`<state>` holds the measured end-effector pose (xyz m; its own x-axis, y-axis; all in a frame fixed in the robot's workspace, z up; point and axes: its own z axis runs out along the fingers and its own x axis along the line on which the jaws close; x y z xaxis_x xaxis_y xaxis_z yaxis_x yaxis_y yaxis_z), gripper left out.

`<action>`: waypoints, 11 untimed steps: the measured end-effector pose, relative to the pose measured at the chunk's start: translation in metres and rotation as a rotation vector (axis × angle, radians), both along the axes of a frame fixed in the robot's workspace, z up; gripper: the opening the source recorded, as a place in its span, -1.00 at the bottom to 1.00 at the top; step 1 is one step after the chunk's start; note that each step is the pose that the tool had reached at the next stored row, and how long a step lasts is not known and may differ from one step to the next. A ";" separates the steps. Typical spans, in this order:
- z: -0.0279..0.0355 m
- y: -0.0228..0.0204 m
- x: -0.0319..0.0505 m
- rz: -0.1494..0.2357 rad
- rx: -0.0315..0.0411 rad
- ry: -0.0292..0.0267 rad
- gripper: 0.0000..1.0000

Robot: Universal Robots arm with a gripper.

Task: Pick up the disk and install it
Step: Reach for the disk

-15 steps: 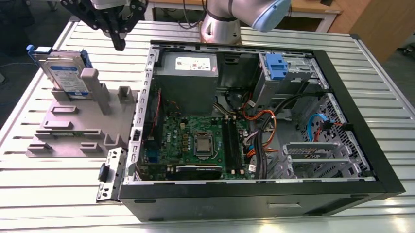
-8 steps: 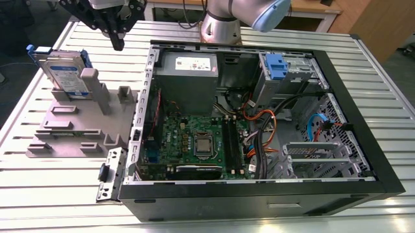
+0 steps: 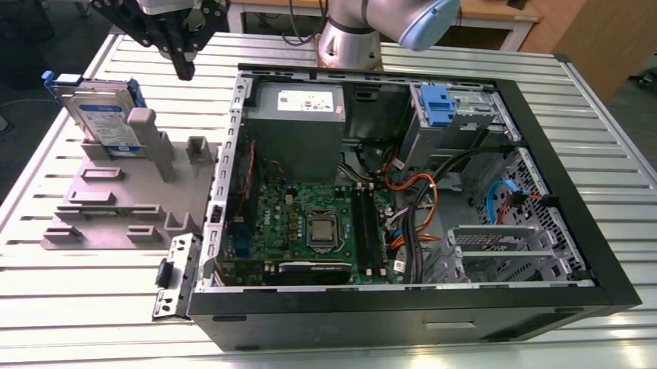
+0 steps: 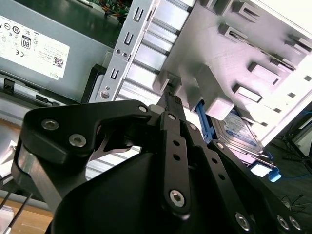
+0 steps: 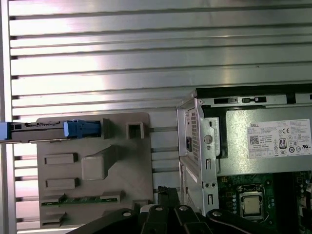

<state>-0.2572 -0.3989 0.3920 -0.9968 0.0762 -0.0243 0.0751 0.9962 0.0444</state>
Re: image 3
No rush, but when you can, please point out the grey power supply unit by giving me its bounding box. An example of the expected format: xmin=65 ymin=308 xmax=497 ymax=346
xmin=240 ymin=79 xmax=349 ymax=186

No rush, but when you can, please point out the CPU socket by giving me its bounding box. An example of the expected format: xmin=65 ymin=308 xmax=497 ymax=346
xmin=304 ymin=208 xmax=347 ymax=254

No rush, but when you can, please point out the orange wire bundle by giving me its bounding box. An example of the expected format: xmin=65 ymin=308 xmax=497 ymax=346
xmin=383 ymin=172 xmax=443 ymax=251

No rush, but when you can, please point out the black bracket latch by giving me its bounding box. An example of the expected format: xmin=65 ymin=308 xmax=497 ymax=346
xmin=154 ymin=258 xmax=176 ymax=288

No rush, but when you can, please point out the black open PC case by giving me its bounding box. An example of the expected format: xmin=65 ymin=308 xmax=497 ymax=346
xmin=184 ymin=62 xmax=644 ymax=353

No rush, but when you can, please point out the metal disk bay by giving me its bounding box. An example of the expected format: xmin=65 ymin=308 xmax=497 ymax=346
xmin=445 ymin=224 xmax=588 ymax=284

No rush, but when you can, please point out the black RAM slot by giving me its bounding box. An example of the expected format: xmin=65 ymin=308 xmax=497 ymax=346
xmin=351 ymin=182 xmax=375 ymax=276

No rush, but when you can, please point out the blue drive cage latch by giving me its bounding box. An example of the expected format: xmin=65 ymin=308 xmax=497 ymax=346
xmin=417 ymin=84 xmax=459 ymax=128

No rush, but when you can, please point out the silver drive cage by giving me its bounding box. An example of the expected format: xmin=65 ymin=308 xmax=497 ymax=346
xmin=398 ymin=81 xmax=521 ymax=184

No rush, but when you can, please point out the black chair caster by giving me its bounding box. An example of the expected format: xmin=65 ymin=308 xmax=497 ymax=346
xmin=626 ymin=68 xmax=657 ymax=88

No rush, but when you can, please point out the green RAM stick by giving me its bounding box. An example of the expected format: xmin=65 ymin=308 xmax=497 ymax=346
xmin=76 ymin=206 xmax=135 ymax=218

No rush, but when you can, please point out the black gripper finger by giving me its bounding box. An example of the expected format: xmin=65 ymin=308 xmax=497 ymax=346
xmin=91 ymin=0 xmax=184 ymax=80
xmin=183 ymin=0 xmax=230 ymax=81

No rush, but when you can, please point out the thick black cable bundle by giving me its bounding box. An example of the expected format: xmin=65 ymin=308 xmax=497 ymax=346
xmin=399 ymin=145 xmax=517 ymax=285

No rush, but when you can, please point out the orange power wire black plug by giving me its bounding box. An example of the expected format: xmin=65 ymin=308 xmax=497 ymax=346
xmin=503 ymin=189 xmax=562 ymax=208

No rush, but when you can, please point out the metal slot bracket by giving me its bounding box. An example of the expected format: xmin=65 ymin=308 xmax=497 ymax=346
xmin=150 ymin=231 xmax=202 ymax=321

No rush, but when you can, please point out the black graphics card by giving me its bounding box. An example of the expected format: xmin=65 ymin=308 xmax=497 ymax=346
xmin=264 ymin=260 xmax=354 ymax=286

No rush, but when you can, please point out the brown wooden cabinet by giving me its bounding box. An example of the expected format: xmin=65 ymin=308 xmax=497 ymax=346
xmin=517 ymin=0 xmax=657 ymax=101

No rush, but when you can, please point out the silver CPU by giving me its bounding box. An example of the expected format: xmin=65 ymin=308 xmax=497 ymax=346
xmin=312 ymin=218 xmax=339 ymax=242

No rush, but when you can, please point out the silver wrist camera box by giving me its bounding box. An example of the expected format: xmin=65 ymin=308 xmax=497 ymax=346
xmin=136 ymin=0 xmax=195 ymax=15

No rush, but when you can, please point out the blue data wire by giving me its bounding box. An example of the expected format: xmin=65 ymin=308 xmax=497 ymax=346
xmin=483 ymin=177 xmax=523 ymax=227

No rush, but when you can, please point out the grey parts rack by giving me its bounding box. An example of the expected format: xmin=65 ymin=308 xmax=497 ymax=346
xmin=39 ymin=107 xmax=223 ymax=251

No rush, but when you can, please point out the green motherboard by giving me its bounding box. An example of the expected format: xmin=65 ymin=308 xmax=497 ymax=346
xmin=219 ymin=181 xmax=407 ymax=286

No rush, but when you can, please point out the hard disk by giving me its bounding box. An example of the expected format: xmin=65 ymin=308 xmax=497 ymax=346
xmin=43 ymin=70 xmax=148 ymax=158

